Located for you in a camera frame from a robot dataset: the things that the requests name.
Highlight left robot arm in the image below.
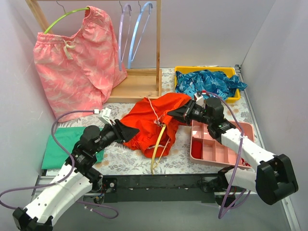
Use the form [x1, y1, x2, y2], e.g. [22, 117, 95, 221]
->
[13, 119, 139, 231]

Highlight lilac hanger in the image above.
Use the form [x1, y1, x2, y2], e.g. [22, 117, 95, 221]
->
[118, 1, 132, 71]

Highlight pink patterned shorts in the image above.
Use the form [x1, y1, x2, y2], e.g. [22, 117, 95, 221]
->
[33, 6, 128, 122]

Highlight red folded cloth in tray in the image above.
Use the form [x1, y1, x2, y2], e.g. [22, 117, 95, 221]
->
[191, 140, 203, 159]

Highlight light blue hanger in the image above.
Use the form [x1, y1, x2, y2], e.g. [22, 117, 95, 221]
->
[128, 0, 153, 70]

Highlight green hanger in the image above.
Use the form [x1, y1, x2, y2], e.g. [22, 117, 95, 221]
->
[44, 0, 90, 34]

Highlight green folded cloth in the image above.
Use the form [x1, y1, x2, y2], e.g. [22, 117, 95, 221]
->
[41, 127, 106, 170]

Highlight pink plastic organizer tray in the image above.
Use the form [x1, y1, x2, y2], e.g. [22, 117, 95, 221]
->
[189, 119, 256, 168]

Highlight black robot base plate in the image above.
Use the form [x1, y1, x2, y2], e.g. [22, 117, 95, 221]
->
[74, 173, 238, 209]

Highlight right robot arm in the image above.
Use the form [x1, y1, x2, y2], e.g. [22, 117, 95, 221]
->
[168, 97, 298, 205]

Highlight blue patterned shorts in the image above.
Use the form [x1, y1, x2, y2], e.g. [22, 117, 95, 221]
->
[175, 69, 248, 100]

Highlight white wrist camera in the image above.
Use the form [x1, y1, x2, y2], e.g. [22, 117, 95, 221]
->
[94, 108, 111, 124]
[194, 90, 206, 106]

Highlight yellow plastic bin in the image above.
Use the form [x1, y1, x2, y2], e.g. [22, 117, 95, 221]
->
[174, 66, 241, 103]

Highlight orange shorts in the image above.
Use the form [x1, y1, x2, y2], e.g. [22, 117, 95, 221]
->
[121, 93, 191, 158]

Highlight yellow hanger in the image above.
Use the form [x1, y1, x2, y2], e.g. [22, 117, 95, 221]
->
[150, 124, 170, 175]

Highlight wooden clothes rack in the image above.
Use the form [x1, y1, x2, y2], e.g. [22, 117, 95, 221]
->
[26, 0, 162, 103]

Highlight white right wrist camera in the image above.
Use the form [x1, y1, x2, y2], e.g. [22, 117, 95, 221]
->
[194, 90, 206, 106]

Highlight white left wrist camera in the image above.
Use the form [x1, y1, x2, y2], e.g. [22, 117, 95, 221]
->
[94, 108, 111, 124]

